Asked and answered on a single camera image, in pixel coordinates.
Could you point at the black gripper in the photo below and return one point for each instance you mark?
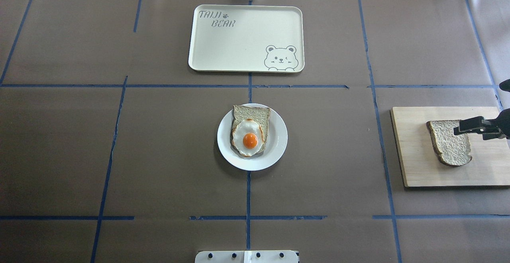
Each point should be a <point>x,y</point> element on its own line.
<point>503,124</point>

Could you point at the bread slice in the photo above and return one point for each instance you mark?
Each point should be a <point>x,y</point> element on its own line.
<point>258,114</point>
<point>451,150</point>

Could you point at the white mounting base plate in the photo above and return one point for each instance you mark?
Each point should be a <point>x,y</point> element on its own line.
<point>248,256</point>

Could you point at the wooden cutting board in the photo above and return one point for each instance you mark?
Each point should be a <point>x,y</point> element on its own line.
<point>490,164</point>

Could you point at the fried egg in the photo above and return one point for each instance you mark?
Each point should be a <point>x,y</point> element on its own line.
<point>247,137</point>

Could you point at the cream bear serving tray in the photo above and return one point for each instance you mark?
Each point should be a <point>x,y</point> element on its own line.
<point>247,38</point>

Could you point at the white round plate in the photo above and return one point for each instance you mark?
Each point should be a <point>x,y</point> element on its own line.
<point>274,147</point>

